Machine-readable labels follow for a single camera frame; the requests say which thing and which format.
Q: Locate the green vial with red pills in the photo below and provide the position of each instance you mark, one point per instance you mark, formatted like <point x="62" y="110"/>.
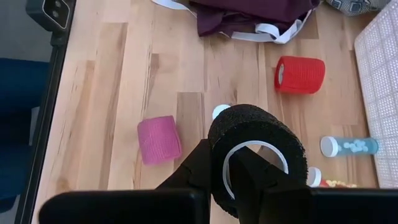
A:
<point x="219" y="111"/>

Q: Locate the red bandage roll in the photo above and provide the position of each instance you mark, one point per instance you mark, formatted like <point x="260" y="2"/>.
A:
<point x="301" y="74"/>

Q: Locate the black table-level camera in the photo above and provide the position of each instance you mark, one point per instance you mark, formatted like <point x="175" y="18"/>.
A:
<point x="53" y="12"/>

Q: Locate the blue vial with white pills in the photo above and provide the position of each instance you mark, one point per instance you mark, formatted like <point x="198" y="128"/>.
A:
<point x="354" y="146"/>

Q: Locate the grey cloth with square pattern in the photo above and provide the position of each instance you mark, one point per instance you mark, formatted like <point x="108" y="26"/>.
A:
<point x="351" y="6"/>

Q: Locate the purple cloth garment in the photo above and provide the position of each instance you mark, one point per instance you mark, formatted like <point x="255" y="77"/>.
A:
<point x="248" y="12"/>

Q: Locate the pink bandage roll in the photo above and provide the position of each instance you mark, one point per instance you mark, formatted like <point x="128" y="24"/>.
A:
<point x="158" y="140"/>

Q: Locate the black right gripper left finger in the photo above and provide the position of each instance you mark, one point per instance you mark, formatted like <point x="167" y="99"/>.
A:
<point x="192" y="174"/>

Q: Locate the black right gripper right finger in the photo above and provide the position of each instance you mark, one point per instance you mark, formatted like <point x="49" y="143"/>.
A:
<point x="248" y="186"/>

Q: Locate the large white perforated basket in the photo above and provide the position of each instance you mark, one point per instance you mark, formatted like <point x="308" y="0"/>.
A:
<point x="382" y="93"/>

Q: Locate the white paper sheet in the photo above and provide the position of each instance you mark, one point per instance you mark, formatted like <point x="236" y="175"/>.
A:
<point x="267" y="29"/>

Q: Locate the black table edge rail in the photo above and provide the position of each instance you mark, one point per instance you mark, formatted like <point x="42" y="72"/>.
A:
<point x="40" y="124"/>

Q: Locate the black bandage roll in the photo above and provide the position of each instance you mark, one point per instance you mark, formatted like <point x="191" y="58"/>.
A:
<point x="248" y="121"/>

